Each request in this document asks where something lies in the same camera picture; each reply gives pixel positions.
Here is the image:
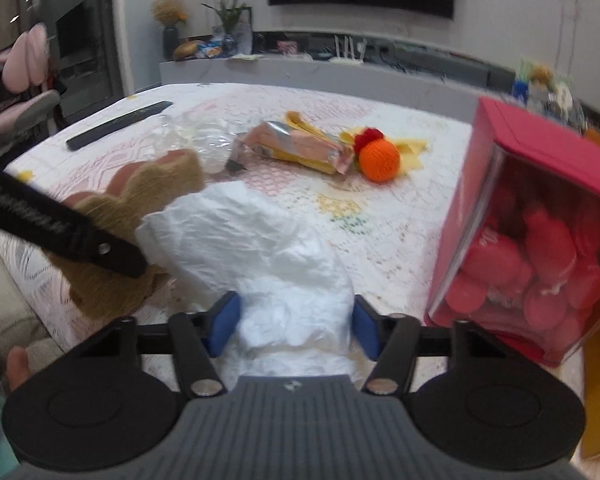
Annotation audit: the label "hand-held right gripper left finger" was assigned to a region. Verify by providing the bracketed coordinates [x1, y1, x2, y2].
[72, 290, 242, 399]

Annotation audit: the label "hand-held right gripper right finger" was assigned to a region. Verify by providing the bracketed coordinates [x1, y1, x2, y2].
[352, 294, 519, 396]

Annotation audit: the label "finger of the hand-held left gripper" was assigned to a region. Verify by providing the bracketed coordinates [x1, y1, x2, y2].
[0, 159, 149, 279]

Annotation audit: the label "white drawstring bag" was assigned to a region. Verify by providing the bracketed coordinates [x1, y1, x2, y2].
[134, 181, 357, 377]

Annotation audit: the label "brown leaf-shaped plush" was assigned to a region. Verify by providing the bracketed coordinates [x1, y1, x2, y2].
[46, 147, 207, 322]

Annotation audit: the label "clear plastic bag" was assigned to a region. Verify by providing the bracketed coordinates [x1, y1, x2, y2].
[151, 114, 242, 174]

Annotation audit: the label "orange knitted ball toy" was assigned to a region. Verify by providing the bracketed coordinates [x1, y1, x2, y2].
[354, 128, 404, 184]

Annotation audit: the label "snack wrapper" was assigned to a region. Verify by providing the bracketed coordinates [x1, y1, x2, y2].
[231, 119, 357, 177]

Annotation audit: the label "beige sofa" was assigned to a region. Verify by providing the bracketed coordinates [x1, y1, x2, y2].
[0, 237, 52, 363]

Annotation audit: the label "black remote control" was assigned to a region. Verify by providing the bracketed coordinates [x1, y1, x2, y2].
[65, 100, 174, 151]

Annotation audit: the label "pink plush chair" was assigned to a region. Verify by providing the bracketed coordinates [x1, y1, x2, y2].
[0, 21, 64, 137]

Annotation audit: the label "red box of pink discs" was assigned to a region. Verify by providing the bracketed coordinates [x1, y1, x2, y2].
[423, 96, 600, 367]

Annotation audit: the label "golden brown ornament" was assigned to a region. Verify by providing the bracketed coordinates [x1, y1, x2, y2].
[172, 39, 201, 61]

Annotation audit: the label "dried flowers in dark vase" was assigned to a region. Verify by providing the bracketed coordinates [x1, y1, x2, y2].
[151, 0, 189, 61]

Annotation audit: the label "blue snack bag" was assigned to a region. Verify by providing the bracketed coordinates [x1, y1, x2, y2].
[197, 37, 226, 59]

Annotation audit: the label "white marble television console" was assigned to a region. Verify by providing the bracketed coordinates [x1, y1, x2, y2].
[158, 54, 517, 107]

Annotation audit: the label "green plant in glass vase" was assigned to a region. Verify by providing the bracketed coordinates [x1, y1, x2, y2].
[201, 0, 257, 57]

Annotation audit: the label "white router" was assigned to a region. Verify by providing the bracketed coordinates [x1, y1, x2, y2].
[329, 34, 369, 67]

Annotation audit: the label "brown teddy bear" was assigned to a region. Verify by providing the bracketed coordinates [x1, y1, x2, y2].
[529, 64, 554, 92]

